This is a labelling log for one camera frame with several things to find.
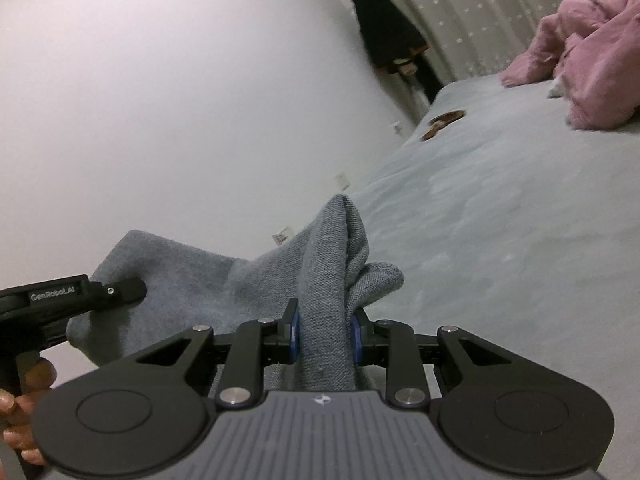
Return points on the person's left hand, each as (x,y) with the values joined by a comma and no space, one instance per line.
(20,415)

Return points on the pink duvet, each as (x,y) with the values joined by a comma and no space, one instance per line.
(600,60)

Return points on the brown wooden brush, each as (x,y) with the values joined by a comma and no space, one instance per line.
(447,117)

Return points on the grey knitted sweater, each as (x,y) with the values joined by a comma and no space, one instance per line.
(325,270)

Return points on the black hanging jacket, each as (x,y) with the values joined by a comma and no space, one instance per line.
(385,30)

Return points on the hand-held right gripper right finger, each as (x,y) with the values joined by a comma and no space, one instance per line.
(357,340)

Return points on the grey star-print curtain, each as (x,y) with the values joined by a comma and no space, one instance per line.
(475,25)

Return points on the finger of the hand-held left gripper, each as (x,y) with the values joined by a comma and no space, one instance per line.
(120,291)

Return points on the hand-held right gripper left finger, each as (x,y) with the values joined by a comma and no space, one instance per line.
(294,335)

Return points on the white wall socket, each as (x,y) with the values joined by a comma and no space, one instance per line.
(342,181)
(396,128)
(281,236)

